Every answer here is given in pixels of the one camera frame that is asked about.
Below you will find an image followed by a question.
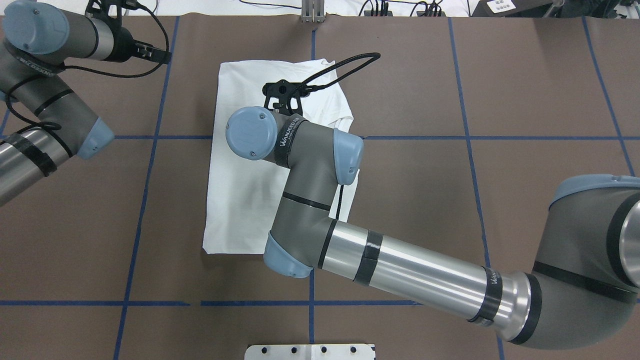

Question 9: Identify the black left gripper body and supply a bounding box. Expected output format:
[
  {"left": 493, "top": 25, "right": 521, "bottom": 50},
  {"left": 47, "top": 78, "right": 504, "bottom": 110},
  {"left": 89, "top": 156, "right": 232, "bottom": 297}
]
[{"left": 110, "top": 27, "right": 137, "bottom": 63}]

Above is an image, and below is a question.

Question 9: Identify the white long-sleeve printed shirt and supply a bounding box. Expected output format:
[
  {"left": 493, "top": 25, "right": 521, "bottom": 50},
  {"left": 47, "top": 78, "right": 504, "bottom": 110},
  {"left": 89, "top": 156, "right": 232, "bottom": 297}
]
[{"left": 202, "top": 58, "right": 359, "bottom": 255}]

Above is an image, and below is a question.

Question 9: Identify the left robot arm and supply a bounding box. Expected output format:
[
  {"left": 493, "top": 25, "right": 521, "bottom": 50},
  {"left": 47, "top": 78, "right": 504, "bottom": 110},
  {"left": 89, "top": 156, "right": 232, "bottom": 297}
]
[{"left": 0, "top": 0, "right": 172, "bottom": 205}]

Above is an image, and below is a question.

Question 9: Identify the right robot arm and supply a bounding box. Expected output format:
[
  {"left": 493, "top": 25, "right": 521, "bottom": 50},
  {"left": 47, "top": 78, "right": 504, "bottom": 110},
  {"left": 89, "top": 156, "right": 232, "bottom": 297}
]
[{"left": 224, "top": 106, "right": 639, "bottom": 350}]

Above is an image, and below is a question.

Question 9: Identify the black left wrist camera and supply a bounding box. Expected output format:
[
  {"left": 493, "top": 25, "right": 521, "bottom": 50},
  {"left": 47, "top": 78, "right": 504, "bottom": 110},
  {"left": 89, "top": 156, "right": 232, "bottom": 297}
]
[{"left": 84, "top": 0, "right": 145, "bottom": 28}]

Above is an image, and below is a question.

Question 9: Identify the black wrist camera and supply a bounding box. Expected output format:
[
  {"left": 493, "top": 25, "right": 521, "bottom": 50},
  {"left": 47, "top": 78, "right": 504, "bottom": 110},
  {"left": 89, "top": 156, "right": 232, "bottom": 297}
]
[
  {"left": 262, "top": 79, "right": 311, "bottom": 116},
  {"left": 84, "top": 0, "right": 145, "bottom": 28}
]

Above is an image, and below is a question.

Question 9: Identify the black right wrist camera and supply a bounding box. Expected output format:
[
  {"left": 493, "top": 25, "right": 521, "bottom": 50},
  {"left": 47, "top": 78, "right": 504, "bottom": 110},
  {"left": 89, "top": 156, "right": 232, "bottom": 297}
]
[{"left": 262, "top": 79, "right": 311, "bottom": 116}]

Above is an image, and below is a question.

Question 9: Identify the aluminium frame post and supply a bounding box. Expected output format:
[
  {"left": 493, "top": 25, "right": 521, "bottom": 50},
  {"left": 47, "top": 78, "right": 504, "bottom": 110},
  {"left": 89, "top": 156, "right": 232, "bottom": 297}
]
[{"left": 301, "top": 0, "right": 326, "bottom": 24}]

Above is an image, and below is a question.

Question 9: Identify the black braided right cable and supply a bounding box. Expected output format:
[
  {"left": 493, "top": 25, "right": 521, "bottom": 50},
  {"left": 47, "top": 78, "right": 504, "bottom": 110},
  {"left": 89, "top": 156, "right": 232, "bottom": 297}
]
[{"left": 298, "top": 52, "right": 382, "bottom": 94}]

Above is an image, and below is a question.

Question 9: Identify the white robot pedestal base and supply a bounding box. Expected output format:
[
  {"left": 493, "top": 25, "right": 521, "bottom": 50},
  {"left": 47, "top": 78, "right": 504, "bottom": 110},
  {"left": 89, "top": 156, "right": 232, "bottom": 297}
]
[{"left": 244, "top": 343, "right": 377, "bottom": 360}]

